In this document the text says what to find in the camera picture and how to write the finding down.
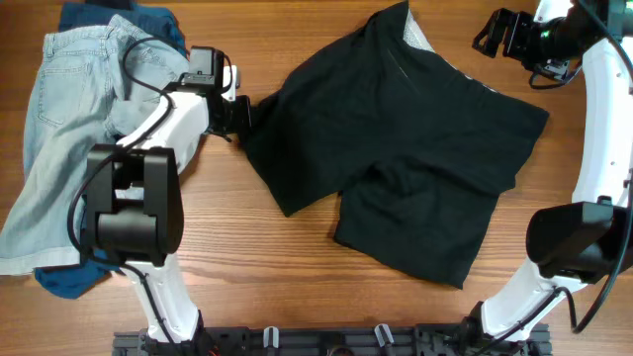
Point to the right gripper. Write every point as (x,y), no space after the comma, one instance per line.
(510,41)

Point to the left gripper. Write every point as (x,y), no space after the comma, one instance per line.
(239,116)

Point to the black shorts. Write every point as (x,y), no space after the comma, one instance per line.
(418,151)

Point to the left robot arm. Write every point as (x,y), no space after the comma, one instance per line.
(134,212)

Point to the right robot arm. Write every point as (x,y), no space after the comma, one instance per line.
(589,240)

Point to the light blue denim shorts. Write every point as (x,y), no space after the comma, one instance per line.
(95,84)

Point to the dark blue garment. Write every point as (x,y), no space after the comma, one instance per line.
(73,281)

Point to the left grey rail clip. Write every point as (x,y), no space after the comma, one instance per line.
(271,338)

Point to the grey rail clip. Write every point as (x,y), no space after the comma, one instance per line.
(385,339)
(271,338)

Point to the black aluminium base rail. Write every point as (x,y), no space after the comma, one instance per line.
(422,339)

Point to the right grey rail clip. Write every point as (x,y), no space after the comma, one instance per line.
(385,339)

